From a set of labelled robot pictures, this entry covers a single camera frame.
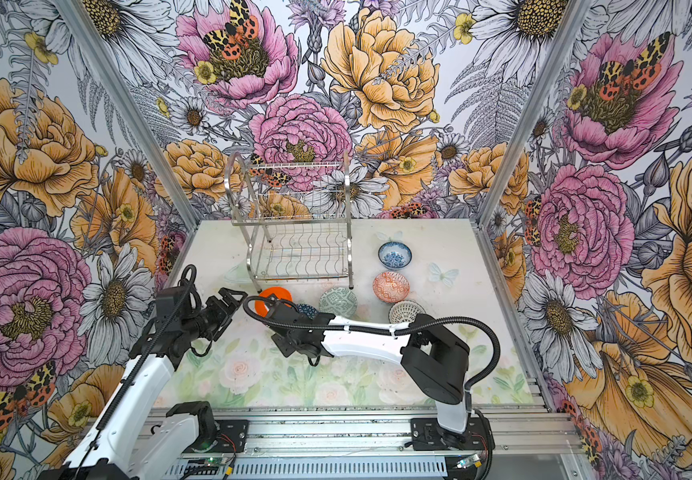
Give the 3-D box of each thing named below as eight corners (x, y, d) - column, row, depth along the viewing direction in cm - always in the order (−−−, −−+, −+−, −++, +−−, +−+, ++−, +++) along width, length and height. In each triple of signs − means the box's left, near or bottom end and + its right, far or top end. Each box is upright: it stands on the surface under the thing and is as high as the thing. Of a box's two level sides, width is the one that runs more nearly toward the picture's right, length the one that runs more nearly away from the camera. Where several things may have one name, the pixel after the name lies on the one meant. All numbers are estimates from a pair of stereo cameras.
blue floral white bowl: (379, 269, 108) (380, 263, 105) (377, 247, 115) (378, 241, 112) (412, 269, 108) (413, 263, 106) (409, 247, 115) (410, 241, 112)
